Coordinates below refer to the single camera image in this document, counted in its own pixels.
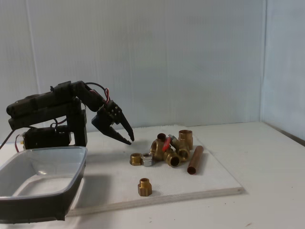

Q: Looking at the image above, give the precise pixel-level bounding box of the small brass reducer fitting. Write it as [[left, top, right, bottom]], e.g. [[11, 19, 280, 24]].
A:
[[137, 177, 153, 198]]

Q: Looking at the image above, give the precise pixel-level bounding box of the red base wire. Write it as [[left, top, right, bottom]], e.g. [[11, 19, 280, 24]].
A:
[[15, 134, 26, 152]]

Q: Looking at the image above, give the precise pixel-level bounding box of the brass threaded hex fitting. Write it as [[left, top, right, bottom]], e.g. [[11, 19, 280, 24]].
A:
[[130, 153, 143, 166]]

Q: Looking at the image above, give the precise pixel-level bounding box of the brass ball valve red handle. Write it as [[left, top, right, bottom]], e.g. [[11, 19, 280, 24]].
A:
[[162, 134, 191, 163]]

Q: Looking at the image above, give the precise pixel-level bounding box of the red gripper servo wire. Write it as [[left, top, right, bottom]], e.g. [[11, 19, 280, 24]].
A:
[[85, 82, 112, 104]]

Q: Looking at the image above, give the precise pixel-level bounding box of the large brass ring fitting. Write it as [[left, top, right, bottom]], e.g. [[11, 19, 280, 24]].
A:
[[149, 139, 165, 159]]

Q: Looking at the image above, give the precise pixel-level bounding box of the long copper pipe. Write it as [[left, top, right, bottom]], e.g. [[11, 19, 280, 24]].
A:
[[187, 145, 204, 175]]

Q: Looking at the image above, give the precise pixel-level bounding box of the white plywood board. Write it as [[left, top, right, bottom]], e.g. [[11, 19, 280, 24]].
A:
[[67, 128, 246, 217]]

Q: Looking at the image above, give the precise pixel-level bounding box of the brass pipe coupling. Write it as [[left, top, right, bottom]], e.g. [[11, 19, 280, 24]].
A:
[[178, 129, 193, 151]]

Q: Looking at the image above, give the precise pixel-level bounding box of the brass hex adapter fitting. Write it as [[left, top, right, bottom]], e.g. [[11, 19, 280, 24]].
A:
[[163, 150, 181, 168]]

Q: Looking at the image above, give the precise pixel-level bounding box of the silver metal nut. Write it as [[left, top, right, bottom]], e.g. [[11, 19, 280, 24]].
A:
[[141, 153, 154, 167]]

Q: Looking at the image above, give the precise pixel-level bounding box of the clear plastic box black rim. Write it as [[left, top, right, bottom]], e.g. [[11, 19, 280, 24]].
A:
[[0, 146, 88, 224]]

